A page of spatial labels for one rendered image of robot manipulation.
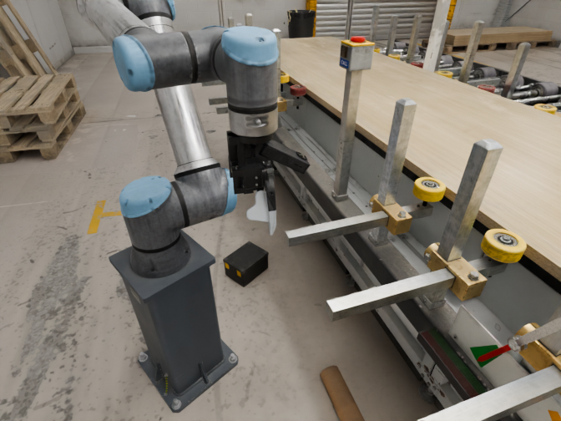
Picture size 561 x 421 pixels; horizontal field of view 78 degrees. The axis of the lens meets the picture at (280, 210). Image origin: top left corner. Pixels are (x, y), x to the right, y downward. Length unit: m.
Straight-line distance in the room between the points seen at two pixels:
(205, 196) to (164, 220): 0.14
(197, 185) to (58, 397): 1.07
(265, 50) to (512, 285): 0.82
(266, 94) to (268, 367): 1.24
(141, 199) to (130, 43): 0.48
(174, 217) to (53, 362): 1.03
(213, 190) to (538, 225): 0.85
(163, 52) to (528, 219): 0.87
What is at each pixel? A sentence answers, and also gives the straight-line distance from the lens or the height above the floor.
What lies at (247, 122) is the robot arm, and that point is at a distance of 0.63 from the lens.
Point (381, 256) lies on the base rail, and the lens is 1.07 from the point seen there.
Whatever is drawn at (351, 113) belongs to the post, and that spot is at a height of 1.02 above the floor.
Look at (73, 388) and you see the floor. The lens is 1.79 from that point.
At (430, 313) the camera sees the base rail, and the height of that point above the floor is 0.70.
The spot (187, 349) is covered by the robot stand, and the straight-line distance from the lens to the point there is 1.41.
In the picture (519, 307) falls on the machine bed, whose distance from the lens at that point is 1.08.
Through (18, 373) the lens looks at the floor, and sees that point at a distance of 1.94.
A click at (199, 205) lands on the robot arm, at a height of 0.80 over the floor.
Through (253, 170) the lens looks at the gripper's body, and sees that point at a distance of 0.67.
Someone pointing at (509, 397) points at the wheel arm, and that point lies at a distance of 0.69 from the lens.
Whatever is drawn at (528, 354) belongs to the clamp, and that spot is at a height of 0.84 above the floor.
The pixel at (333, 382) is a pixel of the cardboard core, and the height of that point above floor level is 0.08.
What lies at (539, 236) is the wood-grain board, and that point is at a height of 0.90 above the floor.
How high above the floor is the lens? 1.39
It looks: 35 degrees down
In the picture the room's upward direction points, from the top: straight up
